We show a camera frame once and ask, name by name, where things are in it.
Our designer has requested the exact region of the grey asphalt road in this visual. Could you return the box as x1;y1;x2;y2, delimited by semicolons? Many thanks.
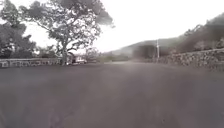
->
0;59;224;128

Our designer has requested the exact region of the vehicle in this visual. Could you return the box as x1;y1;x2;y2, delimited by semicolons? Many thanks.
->
71;57;88;66

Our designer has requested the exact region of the dark round tree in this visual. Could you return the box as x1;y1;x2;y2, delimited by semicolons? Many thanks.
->
132;45;156;60

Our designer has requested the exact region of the pale pole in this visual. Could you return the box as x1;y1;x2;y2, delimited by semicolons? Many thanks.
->
155;39;161;60

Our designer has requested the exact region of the large spreading tree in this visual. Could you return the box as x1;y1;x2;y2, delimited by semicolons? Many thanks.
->
19;0;115;66

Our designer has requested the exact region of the low pale railing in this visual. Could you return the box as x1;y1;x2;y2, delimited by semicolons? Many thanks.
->
0;57;63;69

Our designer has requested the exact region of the wooded hillside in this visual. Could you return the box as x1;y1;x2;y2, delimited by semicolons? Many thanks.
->
111;13;224;61

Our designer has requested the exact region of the rough stone wall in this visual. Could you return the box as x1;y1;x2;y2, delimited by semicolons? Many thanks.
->
143;48;224;72

